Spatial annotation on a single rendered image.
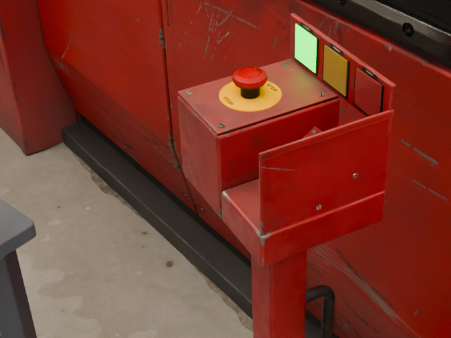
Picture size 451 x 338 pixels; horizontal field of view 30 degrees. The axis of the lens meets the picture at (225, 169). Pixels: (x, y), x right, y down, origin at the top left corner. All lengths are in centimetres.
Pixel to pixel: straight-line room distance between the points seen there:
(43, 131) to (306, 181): 151
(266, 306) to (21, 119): 130
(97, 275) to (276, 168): 112
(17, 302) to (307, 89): 40
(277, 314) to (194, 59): 60
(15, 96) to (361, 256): 117
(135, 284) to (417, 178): 88
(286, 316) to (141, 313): 74
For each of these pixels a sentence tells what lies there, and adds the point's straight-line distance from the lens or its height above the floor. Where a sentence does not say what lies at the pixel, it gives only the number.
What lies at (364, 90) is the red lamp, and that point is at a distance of 91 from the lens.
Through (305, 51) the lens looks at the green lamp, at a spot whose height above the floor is 81.
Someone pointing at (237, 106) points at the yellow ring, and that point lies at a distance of 94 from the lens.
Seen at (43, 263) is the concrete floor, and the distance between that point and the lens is 197.
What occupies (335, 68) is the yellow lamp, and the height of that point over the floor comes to 81.
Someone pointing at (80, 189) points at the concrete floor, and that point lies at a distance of 217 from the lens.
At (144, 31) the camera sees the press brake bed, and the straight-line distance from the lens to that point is 166.
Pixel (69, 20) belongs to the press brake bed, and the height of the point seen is 44.
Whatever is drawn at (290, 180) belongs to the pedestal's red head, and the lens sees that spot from 86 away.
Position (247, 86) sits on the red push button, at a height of 80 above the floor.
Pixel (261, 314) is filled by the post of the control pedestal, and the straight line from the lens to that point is 112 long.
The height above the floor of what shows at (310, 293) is 48.
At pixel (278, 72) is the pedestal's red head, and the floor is 78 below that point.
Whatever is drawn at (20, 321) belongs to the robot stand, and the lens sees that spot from 88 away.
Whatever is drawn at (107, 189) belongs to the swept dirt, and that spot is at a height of 0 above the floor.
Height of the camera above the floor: 127
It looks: 36 degrees down
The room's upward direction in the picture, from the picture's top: 3 degrees counter-clockwise
